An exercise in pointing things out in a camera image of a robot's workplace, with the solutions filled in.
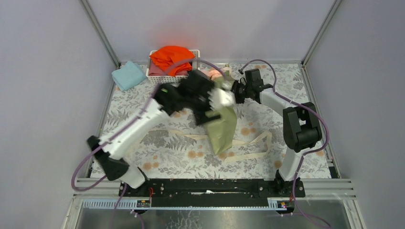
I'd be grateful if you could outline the light blue folded towel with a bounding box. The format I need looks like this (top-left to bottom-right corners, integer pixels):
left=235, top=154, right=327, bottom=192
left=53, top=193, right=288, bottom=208
left=112, top=61, right=147, bottom=91

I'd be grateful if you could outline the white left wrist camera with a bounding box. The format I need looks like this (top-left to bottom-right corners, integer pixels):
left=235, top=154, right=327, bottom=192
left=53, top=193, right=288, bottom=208
left=208, top=88, right=236, bottom=110

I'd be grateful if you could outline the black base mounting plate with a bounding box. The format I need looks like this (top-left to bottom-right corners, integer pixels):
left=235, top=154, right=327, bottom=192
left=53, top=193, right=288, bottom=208
left=119, top=178, right=306, bottom=208

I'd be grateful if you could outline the pink cloth in basket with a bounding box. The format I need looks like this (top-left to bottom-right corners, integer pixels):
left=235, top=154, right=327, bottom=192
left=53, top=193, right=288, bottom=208
left=147, top=62, right=188, bottom=76

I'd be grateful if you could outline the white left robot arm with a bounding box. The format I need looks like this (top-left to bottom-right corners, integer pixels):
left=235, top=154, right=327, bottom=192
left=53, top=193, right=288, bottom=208
left=87, top=70, right=229, bottom=188

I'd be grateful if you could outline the orange cloth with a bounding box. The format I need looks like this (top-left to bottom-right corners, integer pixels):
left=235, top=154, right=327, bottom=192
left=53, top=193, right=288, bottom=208
left=149, top=46, right=194, bottom=76

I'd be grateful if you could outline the green and orange wrapping paper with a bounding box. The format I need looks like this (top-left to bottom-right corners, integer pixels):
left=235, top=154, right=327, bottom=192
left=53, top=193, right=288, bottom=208
left=203, top=76, right=237, bottom=155

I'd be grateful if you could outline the cream ribbon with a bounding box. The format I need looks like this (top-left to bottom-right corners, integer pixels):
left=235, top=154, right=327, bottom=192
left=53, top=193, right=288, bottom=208
left=149, top=129, right=273, bottom=163

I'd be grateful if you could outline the floral patterned table mat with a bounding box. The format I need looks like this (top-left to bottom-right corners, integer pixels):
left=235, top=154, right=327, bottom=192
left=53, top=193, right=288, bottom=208
left=102, top=63, right=331, bottom=179

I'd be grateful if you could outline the white plastic basket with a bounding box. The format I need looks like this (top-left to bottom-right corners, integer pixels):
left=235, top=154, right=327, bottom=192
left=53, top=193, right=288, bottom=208
left=145, top=49, right=201, bottom=85

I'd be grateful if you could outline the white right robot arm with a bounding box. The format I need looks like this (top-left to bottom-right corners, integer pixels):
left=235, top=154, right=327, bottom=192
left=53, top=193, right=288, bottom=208
left=231, top=69, right=322, bottom=181

